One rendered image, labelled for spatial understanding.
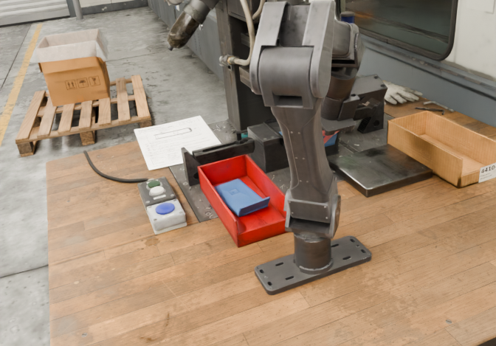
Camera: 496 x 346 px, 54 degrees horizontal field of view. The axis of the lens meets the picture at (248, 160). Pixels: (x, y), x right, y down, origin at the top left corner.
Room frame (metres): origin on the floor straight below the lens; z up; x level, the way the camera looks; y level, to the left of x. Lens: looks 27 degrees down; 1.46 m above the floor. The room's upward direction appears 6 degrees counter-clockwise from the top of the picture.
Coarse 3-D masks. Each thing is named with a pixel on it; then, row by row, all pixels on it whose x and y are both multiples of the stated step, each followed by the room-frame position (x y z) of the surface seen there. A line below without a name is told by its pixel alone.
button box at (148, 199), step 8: (88, 160) 1.18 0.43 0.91; (96, 168) 1.12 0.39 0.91; (104, 176) 1.08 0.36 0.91; (112, 176) 1.07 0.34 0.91; (144, 184) 0.97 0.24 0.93; (168, 184) 0.96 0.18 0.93; (144, 192) 0.93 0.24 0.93; (168, 192) 0.92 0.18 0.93; (144, 200) 0.90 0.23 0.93; (152, 200) 0.89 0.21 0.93; (160, 200) 0.89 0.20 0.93; (168, 200) 0.90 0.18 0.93
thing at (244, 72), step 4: (244, 32) 1.27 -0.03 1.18; (248, 32) 1.27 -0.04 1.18; (256, 32) 1.28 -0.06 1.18; (244, 36) 1.24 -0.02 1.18; (248, 36) 1.22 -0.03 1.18; (244, 40) 1.25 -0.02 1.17; (248, 40) 1.22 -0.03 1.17; (244, 44) 1.25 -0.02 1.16; (248, 44) 1.22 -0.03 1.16; (240, 68) 1.10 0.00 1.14; (244, 68) 1.09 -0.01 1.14; (248, 68) 1.09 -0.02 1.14; (240, 72) 1.10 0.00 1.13; (244, 72) 1.07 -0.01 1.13; (248, 72) 1.05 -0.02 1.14; (240, 76) 1.11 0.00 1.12; (244, 76) 1.08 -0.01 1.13; (248, 76) 1.05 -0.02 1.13; (244, 80) 1.08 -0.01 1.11; (248, 80) 1.06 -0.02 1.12; (248, 84) 1.06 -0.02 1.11
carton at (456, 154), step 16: (432, 112) 1.11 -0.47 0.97; (400, 128) 1.05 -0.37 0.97; (416, 128) 1.12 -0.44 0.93; (432, 128) 1.11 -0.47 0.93; (448, 128) 1.05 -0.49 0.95; (464, 128) 1.01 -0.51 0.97; (400, 144) 1.05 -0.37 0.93; (416, 144) 0.99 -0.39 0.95; (432, 144) 0.94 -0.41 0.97; (448, 144) 1.05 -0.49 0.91; (464, 144) 1.00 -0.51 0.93; (480, 144) 0.96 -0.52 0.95; (432, 160) 0.94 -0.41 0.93; (448, 160) 0.89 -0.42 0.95; (464, 160) 0.97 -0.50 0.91; (480, 160) 0.95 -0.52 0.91; (448, 176) 0.89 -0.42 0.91; (464, 176) 0.86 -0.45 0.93; (480, 176) 0.88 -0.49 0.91
